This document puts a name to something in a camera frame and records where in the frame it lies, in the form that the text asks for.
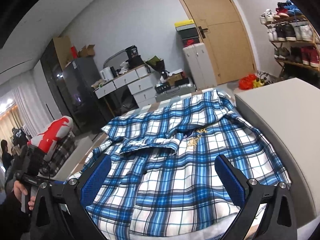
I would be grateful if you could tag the ceiling lamp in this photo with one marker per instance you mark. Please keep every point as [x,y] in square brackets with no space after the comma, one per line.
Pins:
[6,105]

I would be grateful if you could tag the wooden shoe rack with shoes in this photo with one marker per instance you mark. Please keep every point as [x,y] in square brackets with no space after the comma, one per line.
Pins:
[287,32]

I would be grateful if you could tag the wooden door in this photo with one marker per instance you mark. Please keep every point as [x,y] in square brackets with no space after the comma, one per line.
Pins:
[225,42]

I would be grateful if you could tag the tall cardboard box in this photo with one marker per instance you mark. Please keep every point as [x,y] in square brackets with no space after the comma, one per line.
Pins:
[62,52]

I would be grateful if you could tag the white curtain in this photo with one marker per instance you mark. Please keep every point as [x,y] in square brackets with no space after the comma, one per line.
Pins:
[32,110]

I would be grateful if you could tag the checked bed sheet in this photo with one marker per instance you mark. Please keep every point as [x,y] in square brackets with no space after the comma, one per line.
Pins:
[150,107]

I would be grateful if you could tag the dark glass wardrobe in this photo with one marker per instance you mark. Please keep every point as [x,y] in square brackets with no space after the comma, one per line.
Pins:
[50,80]

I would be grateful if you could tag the black and red shoe box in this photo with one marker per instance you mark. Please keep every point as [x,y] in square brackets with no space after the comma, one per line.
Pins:
[190,43]

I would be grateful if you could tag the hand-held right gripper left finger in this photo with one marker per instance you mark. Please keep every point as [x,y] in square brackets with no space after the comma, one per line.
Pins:
[96,180]

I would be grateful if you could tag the person's left hand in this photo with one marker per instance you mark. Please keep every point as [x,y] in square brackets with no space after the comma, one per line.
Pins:
[18,187]

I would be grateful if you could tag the long black box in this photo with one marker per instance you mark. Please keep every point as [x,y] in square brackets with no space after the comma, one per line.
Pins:
[162,88]

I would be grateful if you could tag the white kettle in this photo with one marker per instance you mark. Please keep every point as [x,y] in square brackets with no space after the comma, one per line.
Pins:
[107,74]

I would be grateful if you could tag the yellow shoe box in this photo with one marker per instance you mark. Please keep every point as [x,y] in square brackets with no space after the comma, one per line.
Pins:
[184,23]

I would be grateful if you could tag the patterned shoes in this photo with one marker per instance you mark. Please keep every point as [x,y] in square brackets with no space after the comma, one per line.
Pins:
[266,76]

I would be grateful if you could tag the beige curtain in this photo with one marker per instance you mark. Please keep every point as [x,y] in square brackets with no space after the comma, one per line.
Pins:
[10,125]

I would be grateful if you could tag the grey upholstered bed frame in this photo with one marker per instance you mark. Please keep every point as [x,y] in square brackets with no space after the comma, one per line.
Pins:
[287,130]

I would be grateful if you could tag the silver suitcase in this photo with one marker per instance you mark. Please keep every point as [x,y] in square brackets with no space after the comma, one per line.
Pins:
[175,92]

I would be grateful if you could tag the grey arched frame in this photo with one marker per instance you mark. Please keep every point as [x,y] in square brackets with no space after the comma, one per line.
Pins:
[112,55]

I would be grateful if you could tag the blue plaid shirt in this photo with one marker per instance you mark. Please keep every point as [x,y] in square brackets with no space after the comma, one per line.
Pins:
[175,180]

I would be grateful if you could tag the red and white pillow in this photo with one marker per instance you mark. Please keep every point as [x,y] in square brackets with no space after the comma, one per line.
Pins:
[55,130]

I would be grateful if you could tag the small red box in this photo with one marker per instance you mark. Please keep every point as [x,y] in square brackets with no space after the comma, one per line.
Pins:
[73,52]

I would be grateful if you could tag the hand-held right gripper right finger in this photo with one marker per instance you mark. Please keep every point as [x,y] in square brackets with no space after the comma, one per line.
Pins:
[230,180]

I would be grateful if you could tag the white upright suitcase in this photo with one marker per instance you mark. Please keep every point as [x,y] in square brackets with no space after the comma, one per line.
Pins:
[200,67]

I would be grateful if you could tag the open cardboard box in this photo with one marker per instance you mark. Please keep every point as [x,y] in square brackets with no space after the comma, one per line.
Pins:
[87,52]

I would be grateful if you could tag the brown box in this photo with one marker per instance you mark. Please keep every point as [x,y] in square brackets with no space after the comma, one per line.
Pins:
[173,78]

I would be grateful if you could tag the black case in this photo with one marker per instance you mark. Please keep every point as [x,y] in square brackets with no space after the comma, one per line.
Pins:
[136,62]

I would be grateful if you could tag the black refrigerator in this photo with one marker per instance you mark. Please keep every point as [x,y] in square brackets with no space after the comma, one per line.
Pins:
[82,92]

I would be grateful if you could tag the red plastic bag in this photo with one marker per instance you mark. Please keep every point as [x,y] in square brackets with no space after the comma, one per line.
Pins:
[247,81]

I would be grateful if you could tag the dark wrapped flower bouquet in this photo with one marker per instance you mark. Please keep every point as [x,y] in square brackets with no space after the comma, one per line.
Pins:
[157,63]

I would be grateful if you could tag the grey plaid blanket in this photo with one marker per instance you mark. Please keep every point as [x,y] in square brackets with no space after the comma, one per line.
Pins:
[62,150]

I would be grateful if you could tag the person's left forearm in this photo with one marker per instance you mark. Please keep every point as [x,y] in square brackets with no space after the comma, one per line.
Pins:
[12,220]

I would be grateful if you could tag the white desk with drawers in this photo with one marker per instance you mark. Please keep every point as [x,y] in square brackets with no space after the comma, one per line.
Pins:
[125,80]

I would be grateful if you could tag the yellow toy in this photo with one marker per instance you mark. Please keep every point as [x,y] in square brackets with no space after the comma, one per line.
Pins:
[258,83]

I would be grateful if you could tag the black tub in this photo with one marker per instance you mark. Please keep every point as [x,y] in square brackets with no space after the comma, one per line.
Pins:
[132,52]

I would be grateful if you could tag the grey shoe box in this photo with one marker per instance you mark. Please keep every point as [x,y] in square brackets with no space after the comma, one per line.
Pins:
[185,28]

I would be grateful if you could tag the black bag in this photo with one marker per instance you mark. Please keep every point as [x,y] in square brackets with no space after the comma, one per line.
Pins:
[120,105]

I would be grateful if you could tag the white drawer cabinet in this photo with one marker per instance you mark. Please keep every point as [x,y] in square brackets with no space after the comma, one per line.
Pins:
[142,87]

